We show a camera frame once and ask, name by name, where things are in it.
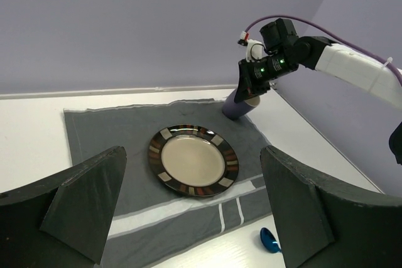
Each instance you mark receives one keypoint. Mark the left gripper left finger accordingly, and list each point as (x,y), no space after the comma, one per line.
(63,220)

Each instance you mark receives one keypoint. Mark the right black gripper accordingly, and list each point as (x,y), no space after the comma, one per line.
(278,39)

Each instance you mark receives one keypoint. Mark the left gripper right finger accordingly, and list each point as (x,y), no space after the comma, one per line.
(322,221)

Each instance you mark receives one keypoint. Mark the purple ceramic mug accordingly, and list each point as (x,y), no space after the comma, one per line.
(234,111)

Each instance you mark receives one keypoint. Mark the blue metal spoon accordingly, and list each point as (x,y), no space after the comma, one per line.
(269,241)

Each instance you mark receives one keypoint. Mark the grey striped cloth placemat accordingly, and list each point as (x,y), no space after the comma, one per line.
(152,222)

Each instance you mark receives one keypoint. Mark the dark rimmed dinner plate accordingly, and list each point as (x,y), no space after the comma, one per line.
(192,160)

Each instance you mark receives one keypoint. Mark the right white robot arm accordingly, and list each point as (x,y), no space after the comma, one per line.
(338,58)

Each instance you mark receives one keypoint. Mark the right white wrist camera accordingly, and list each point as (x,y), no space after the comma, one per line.
(254,48)

